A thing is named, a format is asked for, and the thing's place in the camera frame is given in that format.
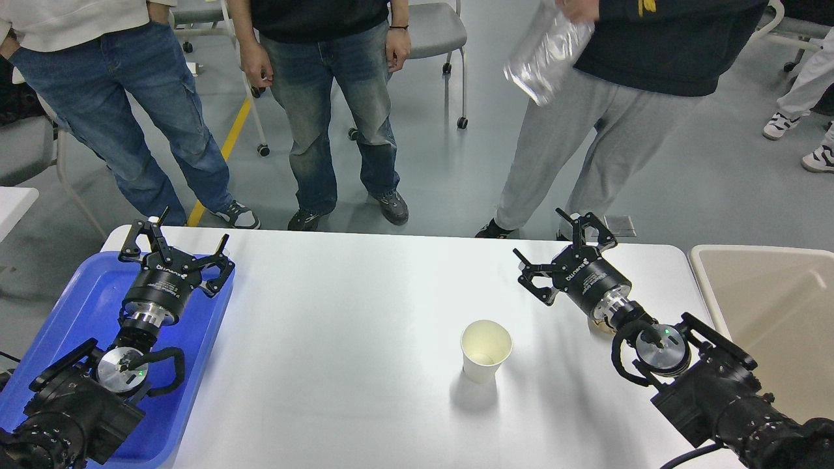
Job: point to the clear plastic bag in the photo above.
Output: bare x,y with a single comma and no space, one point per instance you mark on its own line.
540,62

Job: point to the blue plastic tray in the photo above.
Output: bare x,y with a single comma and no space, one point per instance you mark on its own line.
88,308

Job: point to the grey chair at left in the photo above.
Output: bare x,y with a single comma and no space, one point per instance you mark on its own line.
32,140

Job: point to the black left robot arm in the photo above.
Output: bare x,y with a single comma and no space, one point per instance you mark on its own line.
115,369

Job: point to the white side table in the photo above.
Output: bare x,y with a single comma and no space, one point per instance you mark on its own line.
15,202

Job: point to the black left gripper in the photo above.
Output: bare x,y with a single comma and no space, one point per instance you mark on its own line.
163,282

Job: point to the crumpled brown paper ball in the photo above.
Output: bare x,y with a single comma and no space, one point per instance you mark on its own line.
602,326

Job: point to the beige plastic bin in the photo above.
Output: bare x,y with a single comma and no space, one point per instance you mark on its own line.
776,304

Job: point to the person in blue jeans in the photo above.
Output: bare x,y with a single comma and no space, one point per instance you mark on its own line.
89,60

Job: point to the person in grey sweatpants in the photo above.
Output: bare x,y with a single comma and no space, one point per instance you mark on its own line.
646,66

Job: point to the white paper cup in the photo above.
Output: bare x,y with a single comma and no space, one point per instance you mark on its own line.
485,345

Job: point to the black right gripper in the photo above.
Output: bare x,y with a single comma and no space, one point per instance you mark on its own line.
580,270

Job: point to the grey chair with casters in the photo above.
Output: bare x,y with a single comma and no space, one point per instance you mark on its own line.
436,28

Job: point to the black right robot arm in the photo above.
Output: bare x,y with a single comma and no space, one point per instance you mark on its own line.
705,384

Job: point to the person in white sneakers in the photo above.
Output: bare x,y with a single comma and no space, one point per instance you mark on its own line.
815,77

